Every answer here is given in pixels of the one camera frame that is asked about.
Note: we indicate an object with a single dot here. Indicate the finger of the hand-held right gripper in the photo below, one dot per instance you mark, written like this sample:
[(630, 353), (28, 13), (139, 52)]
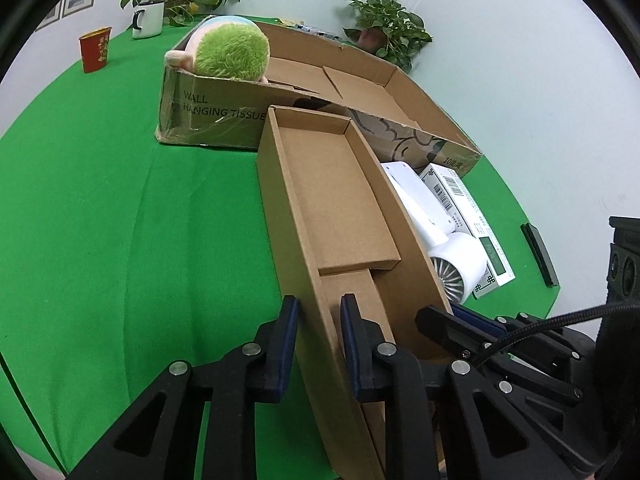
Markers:
[(482, 321), (445, 327)]

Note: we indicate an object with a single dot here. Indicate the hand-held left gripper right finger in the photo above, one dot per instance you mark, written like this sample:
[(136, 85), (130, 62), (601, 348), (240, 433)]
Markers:
[(351, 342)]

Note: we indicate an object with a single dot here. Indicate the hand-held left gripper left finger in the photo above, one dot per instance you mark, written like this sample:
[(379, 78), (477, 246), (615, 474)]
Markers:
[(285, 345)]

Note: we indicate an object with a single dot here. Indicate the white and green medicine box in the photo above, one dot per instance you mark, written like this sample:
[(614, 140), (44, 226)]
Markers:
[(472, 215)]

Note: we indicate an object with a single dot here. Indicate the narrow cardboard box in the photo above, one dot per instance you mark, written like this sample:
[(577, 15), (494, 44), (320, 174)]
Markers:
[(325, 200)]

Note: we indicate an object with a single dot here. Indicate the large cardboard box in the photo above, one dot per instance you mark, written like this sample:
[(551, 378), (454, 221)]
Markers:
[(360, 95)]

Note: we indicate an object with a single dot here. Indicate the black flat case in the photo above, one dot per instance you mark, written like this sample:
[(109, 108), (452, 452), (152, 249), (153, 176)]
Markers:
[(540, 255)]

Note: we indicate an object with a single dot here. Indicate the white hair dryer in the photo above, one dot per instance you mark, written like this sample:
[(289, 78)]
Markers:
[(415, 200)]

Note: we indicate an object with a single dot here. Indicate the green tablecloth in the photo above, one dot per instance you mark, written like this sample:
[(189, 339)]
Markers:
[(100, 210)]

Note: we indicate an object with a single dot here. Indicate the green plush toy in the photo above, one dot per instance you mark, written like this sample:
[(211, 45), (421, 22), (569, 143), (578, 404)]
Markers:
[(230, 52)]

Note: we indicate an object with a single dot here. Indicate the pack of small cartons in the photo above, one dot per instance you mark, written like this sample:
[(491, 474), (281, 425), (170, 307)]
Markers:
[(310, 29)]

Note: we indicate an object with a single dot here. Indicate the red paper cup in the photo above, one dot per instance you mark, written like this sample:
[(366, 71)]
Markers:
[(94, 52)]

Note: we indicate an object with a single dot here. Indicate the white enamel mug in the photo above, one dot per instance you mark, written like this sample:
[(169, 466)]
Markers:
[(149, 20)]

